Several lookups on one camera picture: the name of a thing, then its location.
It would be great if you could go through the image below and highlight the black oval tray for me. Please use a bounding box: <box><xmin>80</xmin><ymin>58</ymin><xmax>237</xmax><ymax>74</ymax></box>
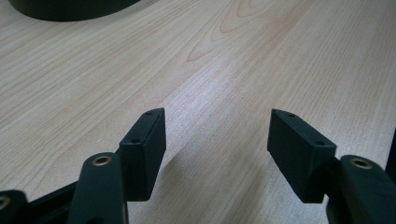
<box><xmin>7</xmin><ymin>0</ymin><xmax>143</xmax><ymax>22</ymax></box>

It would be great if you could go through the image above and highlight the black object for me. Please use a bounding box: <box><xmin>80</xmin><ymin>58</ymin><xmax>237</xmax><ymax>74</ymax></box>
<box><xmin>385</xmin><ymin>128</ymin><xmax>396</xmax><ymax>176</ymax></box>

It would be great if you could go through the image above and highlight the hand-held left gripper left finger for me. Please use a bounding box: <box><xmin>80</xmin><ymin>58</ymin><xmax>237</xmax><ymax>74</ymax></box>
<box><xmin>119</xmin><ymin>107</ymin><xmax>167</xmax><ymax>203</ymax></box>

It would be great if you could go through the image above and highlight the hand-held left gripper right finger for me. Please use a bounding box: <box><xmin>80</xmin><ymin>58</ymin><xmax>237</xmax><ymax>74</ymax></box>
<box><xmin>266</xmin><ymin>108</ymin><xmax>338</xmax><ymax>204</ymax></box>

